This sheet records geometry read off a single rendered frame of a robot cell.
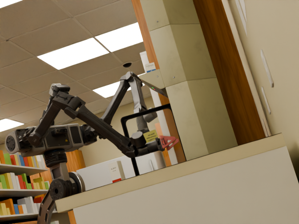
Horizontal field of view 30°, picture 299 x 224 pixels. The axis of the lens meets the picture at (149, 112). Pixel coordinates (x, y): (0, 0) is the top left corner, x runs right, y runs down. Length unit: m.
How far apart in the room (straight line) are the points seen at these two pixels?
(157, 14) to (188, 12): 0.18
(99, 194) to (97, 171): 6.19
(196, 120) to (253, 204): 1.14
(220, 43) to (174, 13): 0.40
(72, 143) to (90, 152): 5.15
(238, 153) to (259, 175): 0.09
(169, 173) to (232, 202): 0.20
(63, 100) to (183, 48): 0.66
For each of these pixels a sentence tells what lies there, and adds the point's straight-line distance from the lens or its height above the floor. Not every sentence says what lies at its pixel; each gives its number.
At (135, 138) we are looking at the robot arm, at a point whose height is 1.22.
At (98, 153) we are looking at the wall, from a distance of 8.59.
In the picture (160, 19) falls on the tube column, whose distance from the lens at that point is 2.83.
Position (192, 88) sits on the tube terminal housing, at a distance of 2.74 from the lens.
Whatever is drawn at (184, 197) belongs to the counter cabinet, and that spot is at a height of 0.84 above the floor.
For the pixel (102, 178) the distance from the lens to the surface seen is 7.85.
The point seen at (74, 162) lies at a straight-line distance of 8.34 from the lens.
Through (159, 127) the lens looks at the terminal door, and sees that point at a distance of 3.02.
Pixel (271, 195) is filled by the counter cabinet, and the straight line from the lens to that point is 1.61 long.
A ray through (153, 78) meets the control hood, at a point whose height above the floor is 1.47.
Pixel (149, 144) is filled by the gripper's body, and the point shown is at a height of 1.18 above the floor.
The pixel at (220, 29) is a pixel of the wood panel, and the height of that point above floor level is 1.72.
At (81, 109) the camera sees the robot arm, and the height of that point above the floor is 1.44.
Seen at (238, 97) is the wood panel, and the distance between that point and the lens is 3.07.
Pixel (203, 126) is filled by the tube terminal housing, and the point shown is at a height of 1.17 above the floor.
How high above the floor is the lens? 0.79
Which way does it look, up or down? 11 degrees up
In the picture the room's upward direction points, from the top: 16 degrees counter-clockwise
